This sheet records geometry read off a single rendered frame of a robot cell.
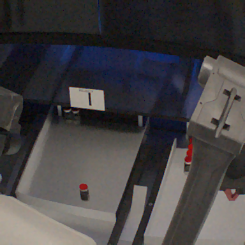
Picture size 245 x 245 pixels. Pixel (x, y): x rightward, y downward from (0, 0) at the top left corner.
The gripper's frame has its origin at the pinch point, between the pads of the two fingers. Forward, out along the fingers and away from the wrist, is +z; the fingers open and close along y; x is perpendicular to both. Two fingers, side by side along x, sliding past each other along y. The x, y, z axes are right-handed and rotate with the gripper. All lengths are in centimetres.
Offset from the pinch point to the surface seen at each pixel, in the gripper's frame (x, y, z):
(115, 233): 27.1, 0.6, 18.2
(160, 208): 19.2, 12.4, 20.4
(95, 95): 39, 33, 6
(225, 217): 1.7, 10.7, 20.5
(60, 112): 52, 40, 20
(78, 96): 43, 32, 6
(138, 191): 24.7, 13.5, 15.8
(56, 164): 48, 22, 21
